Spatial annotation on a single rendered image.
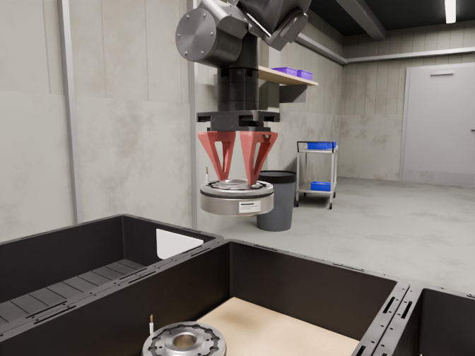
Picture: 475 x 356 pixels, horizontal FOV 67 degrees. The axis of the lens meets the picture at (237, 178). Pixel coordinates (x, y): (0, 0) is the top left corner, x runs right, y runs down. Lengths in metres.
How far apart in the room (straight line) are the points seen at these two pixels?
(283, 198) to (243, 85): 3.28
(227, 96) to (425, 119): 7.18
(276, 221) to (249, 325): 3.23
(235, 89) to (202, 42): 0.08
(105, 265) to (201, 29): 0.56
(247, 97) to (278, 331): 0.34
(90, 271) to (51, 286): 0.08
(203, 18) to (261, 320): 0.43
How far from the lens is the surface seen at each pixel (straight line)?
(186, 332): 0.50
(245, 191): 0.46
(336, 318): 0.57
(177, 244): 0.71
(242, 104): 0.47
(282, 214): 3.78
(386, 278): 0.52
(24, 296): 0.76
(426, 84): 7.63
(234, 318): 0.60
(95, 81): 2.62
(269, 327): 0.58
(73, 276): 0.80
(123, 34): 2.84
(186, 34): 0.44
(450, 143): 7.59
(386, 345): 0.38
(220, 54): 0.43
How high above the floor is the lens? 1.13
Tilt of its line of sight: 9 degrees down
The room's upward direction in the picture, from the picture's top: straight up
